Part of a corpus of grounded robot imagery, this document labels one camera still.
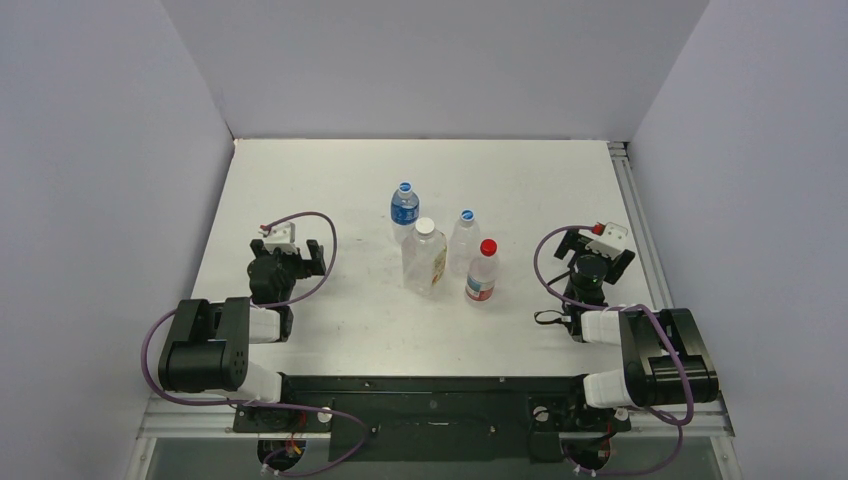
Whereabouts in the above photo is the clear bottle blue cap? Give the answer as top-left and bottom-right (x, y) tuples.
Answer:
(447, 209), (481, 276)

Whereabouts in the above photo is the blue label water bottle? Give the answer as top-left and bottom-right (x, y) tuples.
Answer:
(390, 182), (420, 244)

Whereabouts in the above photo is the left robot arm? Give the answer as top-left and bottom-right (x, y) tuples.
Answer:
(157, 239), (327, 430)

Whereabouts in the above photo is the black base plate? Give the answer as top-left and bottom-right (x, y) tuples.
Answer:
(233, 376), (631, 463)

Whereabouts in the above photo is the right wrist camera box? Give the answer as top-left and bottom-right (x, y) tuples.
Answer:
(586, 222), (629, 260)

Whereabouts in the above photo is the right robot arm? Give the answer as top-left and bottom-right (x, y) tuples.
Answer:
(541, 223), (720, 427)

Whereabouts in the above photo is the aluminium rail frame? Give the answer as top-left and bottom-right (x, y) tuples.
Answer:
(135, 140), (743, 480)

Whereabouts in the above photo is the red cap clear bottle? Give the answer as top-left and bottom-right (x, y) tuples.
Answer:
(465, 238), (500, 302)

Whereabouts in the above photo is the large clear white-cap bottle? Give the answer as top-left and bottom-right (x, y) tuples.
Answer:
(401, 217), (448, 296)

